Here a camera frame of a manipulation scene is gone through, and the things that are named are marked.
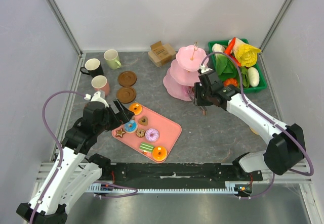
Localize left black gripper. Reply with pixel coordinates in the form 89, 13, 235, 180
95, 98, 134, 134

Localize metal serving tongs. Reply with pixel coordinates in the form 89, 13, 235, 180
194, 87, 207, 116

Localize green layered cake slice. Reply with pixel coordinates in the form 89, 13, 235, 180
139, 142, 154, 153

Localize small orange glazed donut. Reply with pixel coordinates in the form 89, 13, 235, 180
151, 146, 168, 162

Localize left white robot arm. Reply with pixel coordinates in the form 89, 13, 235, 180
16, 99, 134, 223

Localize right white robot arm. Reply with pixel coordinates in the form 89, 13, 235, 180
194, 70, 305, 181

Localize large orange glazed donut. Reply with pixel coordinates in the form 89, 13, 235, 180
129, 102, 142, 115

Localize brown saucer middle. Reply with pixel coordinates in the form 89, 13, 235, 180
116, 86, 136, 104

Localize brown saucer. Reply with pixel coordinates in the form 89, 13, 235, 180
116, 86, 136, 104
117, 71, 137, 86

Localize blue glazed donut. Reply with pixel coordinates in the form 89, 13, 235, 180
124, 120, 138, 133

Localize star shaped cookie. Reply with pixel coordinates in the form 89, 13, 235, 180
115, 128, 126, 138

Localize heart shaped cookie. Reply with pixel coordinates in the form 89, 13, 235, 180
138, 116, 149, 126

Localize orange pumpkin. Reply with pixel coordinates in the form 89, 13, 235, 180
223, 78, 238, 87

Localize green bok choy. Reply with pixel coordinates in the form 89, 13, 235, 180
214, 54, 237, 81

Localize small chocolate nut donut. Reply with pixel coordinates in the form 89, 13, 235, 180
136, 128, 146, 138

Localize brown saucer upper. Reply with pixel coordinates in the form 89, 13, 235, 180
117, 71, 137, 86

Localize pink three tier stand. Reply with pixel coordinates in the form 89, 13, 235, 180
163, 43, 206, 101

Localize pink mug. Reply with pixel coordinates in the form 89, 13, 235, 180
91, 75, 110, 96

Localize green plastic crate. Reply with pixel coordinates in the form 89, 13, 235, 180
208, 39, 267, 94

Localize spinach leaves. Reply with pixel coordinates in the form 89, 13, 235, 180
235, 67, 250, 88

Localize pink serving tray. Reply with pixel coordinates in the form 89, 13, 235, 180
112, 103, 182, 163

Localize white eggplant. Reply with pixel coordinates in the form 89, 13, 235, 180
248, 67, 260, 87

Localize red chili pepper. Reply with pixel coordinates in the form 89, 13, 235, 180
224, 37, 236, 55

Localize yellow napa cabbage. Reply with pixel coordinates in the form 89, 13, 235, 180
232, 38, 262, 67

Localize black mug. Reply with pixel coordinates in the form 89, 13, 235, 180
80, 58, 104, 78

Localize green mug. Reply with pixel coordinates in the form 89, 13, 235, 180
103, 50, 122, 70

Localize cardboard box stack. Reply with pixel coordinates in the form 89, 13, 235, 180
148, 41, 176, 67

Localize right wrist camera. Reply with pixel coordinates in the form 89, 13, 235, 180
198, 65, 213, 75

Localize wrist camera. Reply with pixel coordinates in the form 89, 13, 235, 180
84, 90, 109, 107
198, 65, 213, 75

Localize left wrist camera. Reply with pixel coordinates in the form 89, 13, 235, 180
84, 90, 109, 107

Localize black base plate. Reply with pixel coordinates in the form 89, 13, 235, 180
99, 163, 263, 189

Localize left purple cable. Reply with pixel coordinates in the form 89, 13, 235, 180
29, 90, 139, 224

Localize purple cable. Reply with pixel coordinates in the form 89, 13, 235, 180
201, 52, 314, 200
29, 90, 139, 224

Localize white cable duct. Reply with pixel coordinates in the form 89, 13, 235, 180
85, 183, 252, 195

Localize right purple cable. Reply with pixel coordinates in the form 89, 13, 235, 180
201, 52, 314, 200

